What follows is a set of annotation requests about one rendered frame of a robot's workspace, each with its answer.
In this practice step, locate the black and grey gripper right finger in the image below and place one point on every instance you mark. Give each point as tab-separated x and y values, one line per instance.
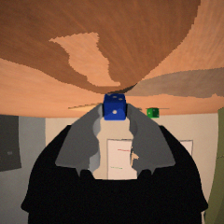
156	149

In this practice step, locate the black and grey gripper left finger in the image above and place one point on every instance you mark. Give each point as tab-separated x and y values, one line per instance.
75	148

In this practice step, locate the green die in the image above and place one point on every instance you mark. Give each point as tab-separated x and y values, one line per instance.
153	113

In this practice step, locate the blue die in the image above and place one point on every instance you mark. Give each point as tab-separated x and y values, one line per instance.
114	106

